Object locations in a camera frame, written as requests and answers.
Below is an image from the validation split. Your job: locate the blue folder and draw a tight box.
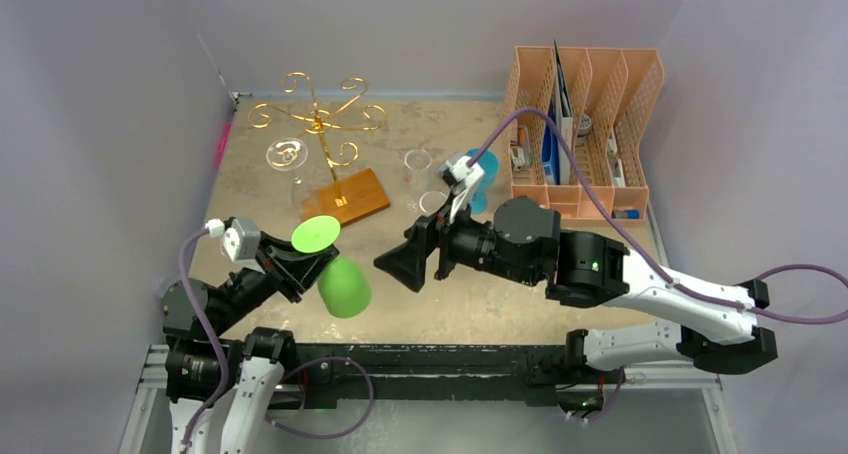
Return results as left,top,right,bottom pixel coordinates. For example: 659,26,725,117
540,125,560,185

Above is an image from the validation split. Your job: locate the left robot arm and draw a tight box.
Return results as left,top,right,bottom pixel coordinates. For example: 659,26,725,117
163,221,339,453

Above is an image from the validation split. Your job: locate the gold wine glass rack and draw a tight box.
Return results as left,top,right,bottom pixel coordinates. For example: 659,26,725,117
248,72,391,226

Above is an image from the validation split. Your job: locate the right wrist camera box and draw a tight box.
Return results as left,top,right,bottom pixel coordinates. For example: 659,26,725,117
437,152,485,224

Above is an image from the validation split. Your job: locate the blue plastic goblet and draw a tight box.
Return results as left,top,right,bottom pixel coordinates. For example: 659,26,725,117
470,150,499,215

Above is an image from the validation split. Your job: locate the clear glass back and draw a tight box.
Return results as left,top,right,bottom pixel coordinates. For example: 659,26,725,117
404,149,433,212

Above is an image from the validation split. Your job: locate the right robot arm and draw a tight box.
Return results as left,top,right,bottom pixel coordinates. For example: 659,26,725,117
374,197,778,381

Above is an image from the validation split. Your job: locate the clear glass middle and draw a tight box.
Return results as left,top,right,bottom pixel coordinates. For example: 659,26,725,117
418,191,448,216

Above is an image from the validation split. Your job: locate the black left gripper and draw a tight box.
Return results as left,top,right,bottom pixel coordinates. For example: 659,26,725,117
212,229,337,333

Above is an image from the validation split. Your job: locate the grey white folder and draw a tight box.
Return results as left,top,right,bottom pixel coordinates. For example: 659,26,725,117
553,42,573,185

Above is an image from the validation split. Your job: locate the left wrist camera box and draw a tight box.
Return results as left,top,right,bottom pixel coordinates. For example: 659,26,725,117
204,218,262,272

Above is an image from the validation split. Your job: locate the green plastic goblet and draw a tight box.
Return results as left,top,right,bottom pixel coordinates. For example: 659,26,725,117
291,215,372,319

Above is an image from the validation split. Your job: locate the clear flute wine glass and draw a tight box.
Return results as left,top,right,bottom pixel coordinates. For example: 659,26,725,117
265,137,322,220

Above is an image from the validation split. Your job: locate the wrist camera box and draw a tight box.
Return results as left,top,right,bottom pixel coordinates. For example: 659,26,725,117
204,218,262,272
437,152,485,224

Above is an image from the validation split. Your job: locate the purple cable loop front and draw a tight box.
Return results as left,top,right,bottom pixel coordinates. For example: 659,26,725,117
256,359,372,442

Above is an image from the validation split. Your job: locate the peach file organizer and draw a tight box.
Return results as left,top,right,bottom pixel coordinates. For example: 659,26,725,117
498,46,664,224

